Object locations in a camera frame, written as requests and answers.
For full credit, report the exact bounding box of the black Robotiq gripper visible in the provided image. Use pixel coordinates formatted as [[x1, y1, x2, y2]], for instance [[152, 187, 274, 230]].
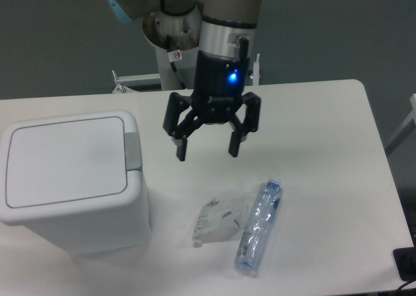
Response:
[[163, 51, 261, 161]]

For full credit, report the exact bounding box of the grey trash can push button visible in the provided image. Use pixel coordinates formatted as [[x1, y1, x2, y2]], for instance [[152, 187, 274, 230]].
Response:
[[124, 132, 142, 171]]

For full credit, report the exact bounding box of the white plastic trash can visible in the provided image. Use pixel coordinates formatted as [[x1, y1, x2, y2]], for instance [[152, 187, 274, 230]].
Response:
[[1, 110, 151, 255]]

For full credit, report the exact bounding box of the white trash can lid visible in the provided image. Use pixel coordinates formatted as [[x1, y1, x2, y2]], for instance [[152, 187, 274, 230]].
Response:
[[1, 116, 127, 209]]

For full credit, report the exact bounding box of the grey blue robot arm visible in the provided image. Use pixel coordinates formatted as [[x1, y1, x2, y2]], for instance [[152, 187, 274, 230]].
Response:
[[107, 0, 262, 160]]

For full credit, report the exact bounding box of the clear plastic packaging bag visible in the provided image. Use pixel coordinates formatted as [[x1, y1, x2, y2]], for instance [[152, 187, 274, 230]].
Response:
[[192, 195, 254, 247]]

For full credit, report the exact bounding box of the clear blue plastic bottle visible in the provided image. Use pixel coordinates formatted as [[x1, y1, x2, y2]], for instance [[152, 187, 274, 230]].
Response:
[[234, 178, 283, 274]]

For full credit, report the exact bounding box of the white stand at right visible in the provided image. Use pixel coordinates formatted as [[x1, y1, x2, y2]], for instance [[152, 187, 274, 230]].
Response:
[[384, 94, 415, 156]]

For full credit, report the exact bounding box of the black device at table edge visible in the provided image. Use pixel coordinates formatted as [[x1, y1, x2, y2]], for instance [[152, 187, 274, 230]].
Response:
[[393, 247, 415, 281]]

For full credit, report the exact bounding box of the black cable on pedestal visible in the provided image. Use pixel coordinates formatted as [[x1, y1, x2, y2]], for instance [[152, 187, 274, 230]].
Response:
[[166, 34, 189, 90]]

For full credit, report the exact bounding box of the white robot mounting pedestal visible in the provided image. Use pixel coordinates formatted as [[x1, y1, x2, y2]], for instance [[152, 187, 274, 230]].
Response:
[[142, 7, 202, 90]]

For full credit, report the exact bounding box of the white metal base frame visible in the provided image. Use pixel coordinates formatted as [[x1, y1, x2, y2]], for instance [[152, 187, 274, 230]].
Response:
[[112, 53, 262, 94]]

